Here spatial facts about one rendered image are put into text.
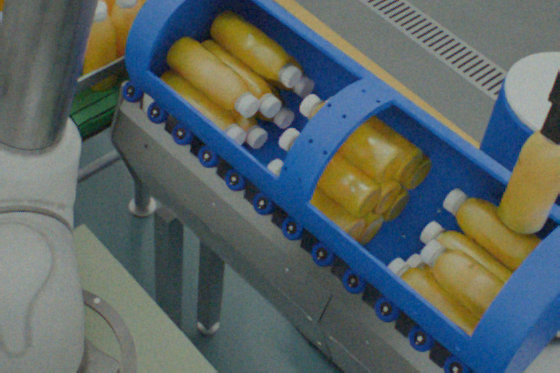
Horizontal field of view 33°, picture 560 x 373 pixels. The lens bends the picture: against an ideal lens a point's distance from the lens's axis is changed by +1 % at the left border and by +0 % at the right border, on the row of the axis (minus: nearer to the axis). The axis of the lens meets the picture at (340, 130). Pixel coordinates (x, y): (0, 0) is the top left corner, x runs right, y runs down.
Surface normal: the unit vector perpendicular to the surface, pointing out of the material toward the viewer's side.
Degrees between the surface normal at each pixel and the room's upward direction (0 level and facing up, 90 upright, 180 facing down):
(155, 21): 46
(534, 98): 0
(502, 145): 90
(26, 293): 58
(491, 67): 0
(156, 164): 70
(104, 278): 2
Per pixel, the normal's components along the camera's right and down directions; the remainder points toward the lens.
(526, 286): -0.26, -0.33
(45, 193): 0.63, 0.48
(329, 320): -0.59, 0.20
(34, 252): 0.11, -0.58
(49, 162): 0.70, 0.08
